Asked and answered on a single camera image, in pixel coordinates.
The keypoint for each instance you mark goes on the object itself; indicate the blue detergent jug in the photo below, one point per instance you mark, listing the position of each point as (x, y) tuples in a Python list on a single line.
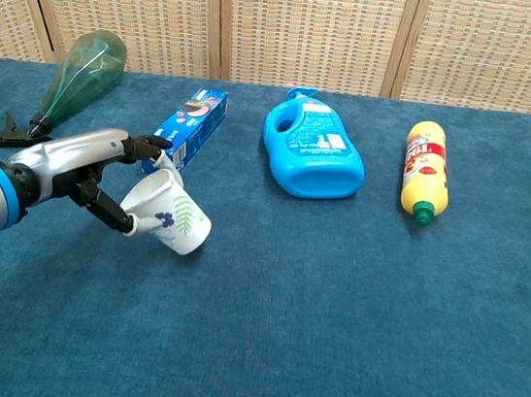
[(312, 156)]

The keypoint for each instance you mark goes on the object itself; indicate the woven bamboo folding screen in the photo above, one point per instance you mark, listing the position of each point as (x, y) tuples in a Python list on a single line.
[(289, 20)]

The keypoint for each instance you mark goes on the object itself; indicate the yellow bottle with green cap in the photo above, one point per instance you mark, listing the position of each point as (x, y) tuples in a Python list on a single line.
[(426, 170)]

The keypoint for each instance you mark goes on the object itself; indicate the blue Oreo cookie box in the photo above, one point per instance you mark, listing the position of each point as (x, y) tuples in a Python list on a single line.
[(196, 126)]

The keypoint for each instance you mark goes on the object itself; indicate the white floral paper cup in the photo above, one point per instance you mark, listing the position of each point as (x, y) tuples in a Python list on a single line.
[(172, 215)]

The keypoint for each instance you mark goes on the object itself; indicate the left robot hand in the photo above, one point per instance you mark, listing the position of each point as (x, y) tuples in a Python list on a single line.
[(70, 158)]

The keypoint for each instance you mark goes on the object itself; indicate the blue tablecloth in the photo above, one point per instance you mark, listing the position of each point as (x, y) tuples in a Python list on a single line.
[(280, 308)]

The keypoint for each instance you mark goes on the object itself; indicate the green plastic spray bottle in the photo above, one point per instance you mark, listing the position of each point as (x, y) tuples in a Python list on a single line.
[(83, 76)]

